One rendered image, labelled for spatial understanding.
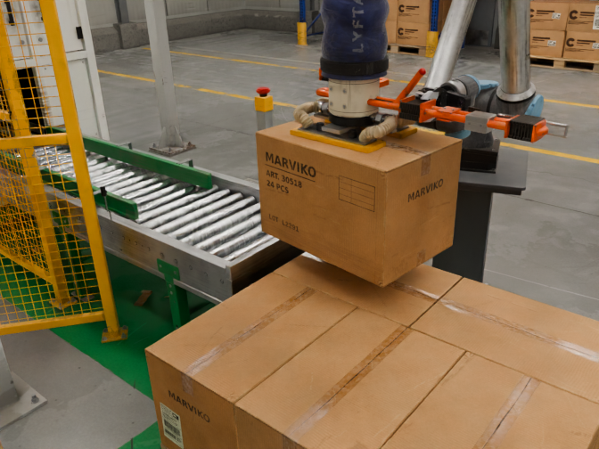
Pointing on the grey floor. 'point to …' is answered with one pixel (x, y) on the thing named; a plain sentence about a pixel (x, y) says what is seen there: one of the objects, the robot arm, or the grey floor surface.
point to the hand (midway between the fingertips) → (424, 109)
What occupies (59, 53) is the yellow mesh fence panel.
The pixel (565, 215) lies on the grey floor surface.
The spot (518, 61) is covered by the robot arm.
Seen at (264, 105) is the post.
